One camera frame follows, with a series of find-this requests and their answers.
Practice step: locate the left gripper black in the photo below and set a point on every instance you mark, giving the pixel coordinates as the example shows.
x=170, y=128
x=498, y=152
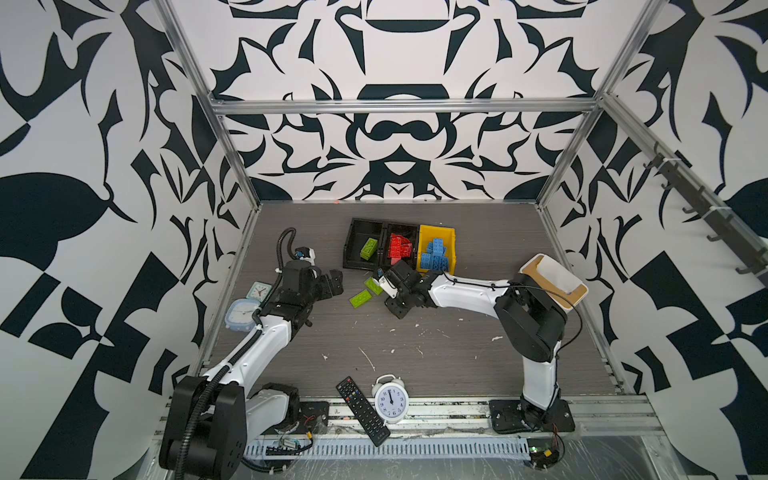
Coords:
x=325, y=290

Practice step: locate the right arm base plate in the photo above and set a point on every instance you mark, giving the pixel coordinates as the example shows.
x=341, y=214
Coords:
x=519, y=416

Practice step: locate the small green alarm clock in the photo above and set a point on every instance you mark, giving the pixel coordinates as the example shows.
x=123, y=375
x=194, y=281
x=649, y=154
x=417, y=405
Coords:
x=259, y=291

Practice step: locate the black bin left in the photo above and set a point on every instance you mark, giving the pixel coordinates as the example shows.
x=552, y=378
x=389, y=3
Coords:
x=359, y=233

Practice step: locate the white twin-bell alarm clock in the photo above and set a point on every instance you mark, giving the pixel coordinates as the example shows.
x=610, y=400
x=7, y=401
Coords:
x=391, y=399

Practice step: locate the red lego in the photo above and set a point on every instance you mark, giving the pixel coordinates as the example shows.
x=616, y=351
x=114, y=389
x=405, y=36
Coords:
x=399, y=247

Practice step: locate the white tissue box wooden lid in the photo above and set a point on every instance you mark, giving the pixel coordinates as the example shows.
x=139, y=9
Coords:
x=566, y=289

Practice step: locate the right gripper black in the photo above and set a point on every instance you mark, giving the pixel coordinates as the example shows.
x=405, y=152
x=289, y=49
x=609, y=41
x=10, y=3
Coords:
x=395, y=311

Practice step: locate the green lego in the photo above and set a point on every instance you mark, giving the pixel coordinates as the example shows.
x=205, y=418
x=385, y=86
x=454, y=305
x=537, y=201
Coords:
x=360, y=299
x=373, y=285
x=369, y=249

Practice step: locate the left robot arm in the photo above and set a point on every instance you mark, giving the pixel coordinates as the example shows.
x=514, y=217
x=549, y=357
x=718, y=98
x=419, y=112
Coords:
x=211, y=419

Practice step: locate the black bin middle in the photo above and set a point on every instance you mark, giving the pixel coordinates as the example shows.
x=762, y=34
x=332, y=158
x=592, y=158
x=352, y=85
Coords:
x=409, y=236

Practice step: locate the green lego bottom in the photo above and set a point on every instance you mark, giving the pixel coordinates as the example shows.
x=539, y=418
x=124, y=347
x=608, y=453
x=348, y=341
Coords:
x=369, y=249

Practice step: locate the blue square alarm clock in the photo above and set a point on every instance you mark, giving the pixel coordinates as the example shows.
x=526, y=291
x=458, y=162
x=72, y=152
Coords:
x=239, y=316

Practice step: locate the black remote control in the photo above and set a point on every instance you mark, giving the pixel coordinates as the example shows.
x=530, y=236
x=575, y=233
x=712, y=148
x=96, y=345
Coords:
x=363, y=411

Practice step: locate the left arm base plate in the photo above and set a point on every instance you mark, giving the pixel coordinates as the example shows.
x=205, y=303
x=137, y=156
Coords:
x=306, y=416

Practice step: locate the yellow bin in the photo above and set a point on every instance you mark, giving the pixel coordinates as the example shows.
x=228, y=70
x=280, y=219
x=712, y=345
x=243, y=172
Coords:
x=448, y=235

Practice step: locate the small circuit board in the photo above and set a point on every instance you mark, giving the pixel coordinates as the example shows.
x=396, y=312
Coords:
x=545, y=456

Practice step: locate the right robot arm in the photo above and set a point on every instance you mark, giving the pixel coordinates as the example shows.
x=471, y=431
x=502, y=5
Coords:
x=532, y=320

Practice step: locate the green lego top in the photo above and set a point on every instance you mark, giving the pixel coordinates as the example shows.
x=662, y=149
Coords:
x=373, y=285

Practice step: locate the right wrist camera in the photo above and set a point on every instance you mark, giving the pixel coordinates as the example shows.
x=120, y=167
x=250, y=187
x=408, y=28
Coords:
x=385, y=285

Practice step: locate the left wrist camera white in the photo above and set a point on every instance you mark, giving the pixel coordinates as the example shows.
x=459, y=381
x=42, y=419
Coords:
x=305, y=254

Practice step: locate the white cable duct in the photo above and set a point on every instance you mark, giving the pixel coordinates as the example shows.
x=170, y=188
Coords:
x=398, y=448

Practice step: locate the green lego upper left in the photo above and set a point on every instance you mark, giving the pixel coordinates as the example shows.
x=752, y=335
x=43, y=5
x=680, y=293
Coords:
x=360, y=299

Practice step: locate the black bin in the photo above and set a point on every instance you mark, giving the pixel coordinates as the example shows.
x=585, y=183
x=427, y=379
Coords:
x=359, y=233
x=409, y=236

